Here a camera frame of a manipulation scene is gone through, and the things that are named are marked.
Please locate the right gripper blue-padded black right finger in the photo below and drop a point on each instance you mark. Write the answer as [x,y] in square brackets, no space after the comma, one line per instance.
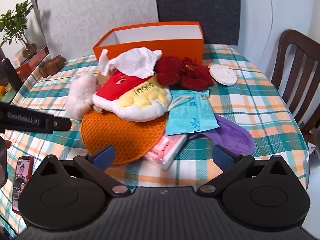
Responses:
[233,168]

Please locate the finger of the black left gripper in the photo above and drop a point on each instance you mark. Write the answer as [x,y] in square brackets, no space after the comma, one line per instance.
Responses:
[61,124]

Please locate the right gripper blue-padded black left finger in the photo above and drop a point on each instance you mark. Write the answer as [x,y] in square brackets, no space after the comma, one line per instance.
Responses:
[93,167]

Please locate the orange honeycomb silicone mat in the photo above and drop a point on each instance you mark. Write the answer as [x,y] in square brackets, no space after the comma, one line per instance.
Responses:
[131,140]

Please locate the pink tissue packet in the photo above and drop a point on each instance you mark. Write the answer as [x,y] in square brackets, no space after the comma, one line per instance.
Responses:
[164,152]

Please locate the teal wet wipes packet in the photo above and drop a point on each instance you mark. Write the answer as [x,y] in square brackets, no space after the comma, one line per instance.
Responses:
[190,112]

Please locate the white round sponge pad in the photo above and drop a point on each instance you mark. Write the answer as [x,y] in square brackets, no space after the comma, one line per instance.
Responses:
[223,74]

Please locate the white waffle cloth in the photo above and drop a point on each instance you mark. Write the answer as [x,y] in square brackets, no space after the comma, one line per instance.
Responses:
[137,62]

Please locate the orange cardboard box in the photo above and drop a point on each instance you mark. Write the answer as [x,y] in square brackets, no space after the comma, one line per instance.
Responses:
[180,39]

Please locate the person's left hand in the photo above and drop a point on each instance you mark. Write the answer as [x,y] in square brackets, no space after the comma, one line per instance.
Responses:
[5,144]

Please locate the orange fruit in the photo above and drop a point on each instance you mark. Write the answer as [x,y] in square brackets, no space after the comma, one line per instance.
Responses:
[2,91]

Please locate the purple microfiber cloth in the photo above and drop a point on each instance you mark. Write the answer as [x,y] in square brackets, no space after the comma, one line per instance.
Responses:
[229,135]

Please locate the white fluffy plush toy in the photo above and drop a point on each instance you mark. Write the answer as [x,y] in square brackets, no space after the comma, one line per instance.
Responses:
[79,100]

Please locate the red cased smartphone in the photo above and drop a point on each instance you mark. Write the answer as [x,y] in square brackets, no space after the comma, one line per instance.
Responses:
[22,175]

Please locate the brown wooden coaster stack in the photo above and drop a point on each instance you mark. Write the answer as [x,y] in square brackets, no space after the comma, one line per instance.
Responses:
[52,66]

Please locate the red yellow white plush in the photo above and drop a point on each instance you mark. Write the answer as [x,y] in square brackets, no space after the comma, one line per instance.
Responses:
[132,98]

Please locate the potted green plant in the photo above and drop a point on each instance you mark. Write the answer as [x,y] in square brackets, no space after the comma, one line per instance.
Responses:
[14,24]

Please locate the light grey felt panel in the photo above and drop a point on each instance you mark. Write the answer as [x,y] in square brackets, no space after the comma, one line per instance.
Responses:
[72,27]

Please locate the red fuzzy plush toy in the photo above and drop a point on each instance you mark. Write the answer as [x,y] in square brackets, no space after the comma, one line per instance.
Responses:
[174,72]

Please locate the dark wooden chair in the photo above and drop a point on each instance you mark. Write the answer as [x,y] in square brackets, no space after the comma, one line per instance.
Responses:
[303,80]

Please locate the dark grey felt panel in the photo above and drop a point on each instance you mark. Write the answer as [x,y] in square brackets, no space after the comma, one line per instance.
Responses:
[219,19]

